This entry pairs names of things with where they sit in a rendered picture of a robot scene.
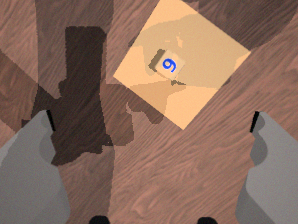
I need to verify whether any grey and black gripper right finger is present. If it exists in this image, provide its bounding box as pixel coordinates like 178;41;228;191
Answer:
235;111;298;224

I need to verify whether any peach mat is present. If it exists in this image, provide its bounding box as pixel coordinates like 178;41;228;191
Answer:
113;0;251;130

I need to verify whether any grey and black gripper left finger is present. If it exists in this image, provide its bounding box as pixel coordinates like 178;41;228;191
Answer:
0;110;71;224

